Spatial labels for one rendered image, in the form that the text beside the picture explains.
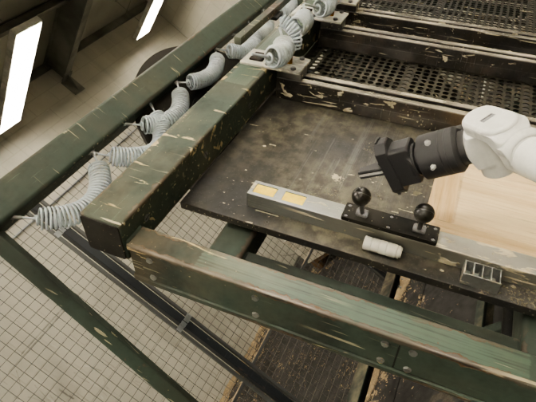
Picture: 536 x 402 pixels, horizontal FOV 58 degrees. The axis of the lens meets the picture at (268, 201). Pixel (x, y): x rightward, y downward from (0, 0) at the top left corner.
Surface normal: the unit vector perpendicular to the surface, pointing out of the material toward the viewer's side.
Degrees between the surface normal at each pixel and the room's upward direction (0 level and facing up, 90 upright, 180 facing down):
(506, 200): 56
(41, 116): 90
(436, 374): 90
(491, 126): 23
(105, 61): 90
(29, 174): 90
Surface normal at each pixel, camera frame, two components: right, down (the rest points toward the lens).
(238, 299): -0.39, 0.61
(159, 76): 0.52, -0.47
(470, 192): 0.00, -0.75
